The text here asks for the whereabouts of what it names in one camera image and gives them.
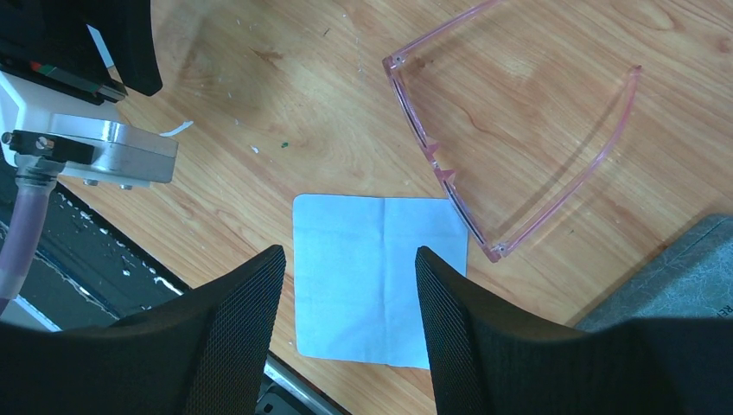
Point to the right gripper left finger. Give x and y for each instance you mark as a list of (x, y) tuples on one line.
[(203, 352)]

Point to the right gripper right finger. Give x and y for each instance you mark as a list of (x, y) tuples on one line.
[(489, 356)]

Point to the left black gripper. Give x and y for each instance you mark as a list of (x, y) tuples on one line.
[(90, 50)]

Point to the right blue cleaning cloth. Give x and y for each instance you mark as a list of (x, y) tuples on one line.
[(355, 284)]

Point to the grey glasses case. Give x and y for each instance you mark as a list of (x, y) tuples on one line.
[(692, 278)]

